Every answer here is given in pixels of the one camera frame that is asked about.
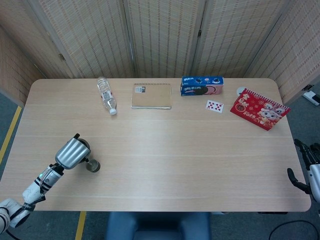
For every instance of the playing card with red hearts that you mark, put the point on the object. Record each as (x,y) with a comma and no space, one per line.
(214,105)

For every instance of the brown spiral notebook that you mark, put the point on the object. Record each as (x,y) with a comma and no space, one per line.
(152,97)

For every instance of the small white round disc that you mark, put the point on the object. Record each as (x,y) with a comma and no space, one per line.
(240,90)

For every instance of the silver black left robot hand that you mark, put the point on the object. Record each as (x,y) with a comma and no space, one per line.
(71,153)

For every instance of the white power strip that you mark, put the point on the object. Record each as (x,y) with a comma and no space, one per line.
(312,96)

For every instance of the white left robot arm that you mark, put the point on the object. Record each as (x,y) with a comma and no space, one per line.
(37,185)

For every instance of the woven bamboo folding screen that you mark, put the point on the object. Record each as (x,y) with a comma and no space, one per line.
(162,37)

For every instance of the black teacup with pale inside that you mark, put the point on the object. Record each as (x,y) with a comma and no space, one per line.
(93,167)

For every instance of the blue pink cookie box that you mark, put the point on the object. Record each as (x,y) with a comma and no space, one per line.
(200,86)

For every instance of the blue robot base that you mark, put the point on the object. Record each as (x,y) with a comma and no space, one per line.
(157,226)

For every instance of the red 2026 desk calendar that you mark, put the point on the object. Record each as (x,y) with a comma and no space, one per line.
(260,112)

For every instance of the clear plastic water bottle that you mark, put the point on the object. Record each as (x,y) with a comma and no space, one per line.
(107,96)

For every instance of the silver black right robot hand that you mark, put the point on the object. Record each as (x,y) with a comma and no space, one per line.
(313,182)

